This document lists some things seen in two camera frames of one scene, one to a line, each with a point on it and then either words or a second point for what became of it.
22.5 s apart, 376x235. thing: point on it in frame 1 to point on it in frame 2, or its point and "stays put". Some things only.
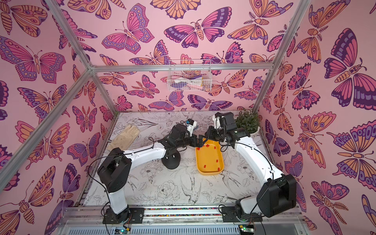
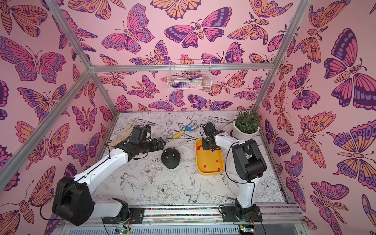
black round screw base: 171,160 stays put
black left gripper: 193,138 to 155,146
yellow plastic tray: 209,158 stays put
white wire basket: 189,75 stays put
